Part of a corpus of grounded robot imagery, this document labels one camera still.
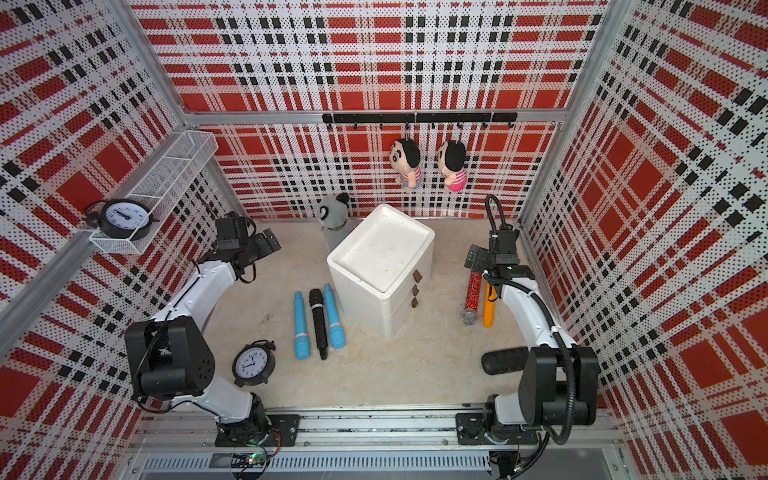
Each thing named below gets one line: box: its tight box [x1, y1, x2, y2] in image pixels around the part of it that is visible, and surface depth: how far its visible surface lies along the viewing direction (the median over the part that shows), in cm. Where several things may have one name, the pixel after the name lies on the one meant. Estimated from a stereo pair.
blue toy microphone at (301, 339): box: [294, 291, 311, 361], surface depth 90 cm
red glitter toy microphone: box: [461, 271, 482, 326], surface depth 97 cm
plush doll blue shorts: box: [389, 139, 423, 188], surface depth 95 cm
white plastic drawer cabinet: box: [327, 203, 436, 341], surface depth 82 cm
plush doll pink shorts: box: [437, 140, 467, 192], surface depth 97 cm
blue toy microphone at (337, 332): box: [324, 284, 346, 349], surface depth 92 cm
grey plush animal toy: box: [318, 192, 352, 252], surface depth 103 cm
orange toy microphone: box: [484, 281, 497, 328], surface depth 95 cm
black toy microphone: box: [309, 289, 328, 360], surface depth 93 cm
